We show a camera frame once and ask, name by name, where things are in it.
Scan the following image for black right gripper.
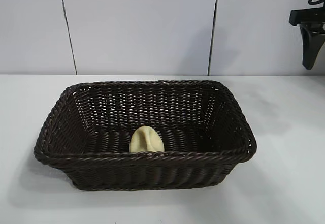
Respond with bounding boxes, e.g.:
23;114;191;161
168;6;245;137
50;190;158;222
288;7;325;70

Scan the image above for pale yellow egg yolk pastry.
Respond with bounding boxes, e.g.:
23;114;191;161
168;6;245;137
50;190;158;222
129;125;165;153

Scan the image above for dark brown wicker basket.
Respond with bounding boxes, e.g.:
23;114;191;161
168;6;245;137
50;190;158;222
34;79;257;192

